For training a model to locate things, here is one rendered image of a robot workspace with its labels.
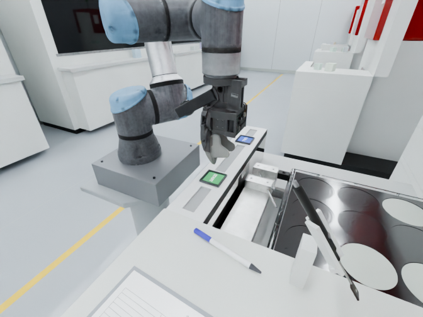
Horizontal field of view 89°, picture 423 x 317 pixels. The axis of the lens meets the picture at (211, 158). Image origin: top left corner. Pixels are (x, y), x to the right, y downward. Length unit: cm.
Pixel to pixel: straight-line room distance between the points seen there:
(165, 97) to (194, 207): 39
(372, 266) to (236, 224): 29
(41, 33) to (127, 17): 300
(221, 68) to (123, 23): 18
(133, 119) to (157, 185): 21
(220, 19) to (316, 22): 801
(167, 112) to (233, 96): 34
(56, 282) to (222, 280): 145
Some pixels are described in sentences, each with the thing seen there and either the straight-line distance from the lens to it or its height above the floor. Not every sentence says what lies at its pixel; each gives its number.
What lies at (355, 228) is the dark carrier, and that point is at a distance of 63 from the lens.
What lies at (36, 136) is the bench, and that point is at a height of 26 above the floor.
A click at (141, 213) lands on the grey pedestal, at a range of 90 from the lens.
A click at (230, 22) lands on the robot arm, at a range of 42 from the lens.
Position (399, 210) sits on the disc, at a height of 90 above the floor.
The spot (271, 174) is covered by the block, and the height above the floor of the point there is 90.
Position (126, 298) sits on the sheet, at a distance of 39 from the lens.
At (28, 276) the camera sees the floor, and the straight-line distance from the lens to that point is 188.
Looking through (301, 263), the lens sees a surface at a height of 102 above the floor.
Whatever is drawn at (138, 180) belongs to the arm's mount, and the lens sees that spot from 70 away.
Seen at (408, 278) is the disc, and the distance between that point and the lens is 59.
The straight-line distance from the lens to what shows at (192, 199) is 52.
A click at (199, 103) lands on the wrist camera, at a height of 117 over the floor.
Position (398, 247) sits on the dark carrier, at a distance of 64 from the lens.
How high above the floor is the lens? 130
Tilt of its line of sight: 31 degrees down
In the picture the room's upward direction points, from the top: straight up
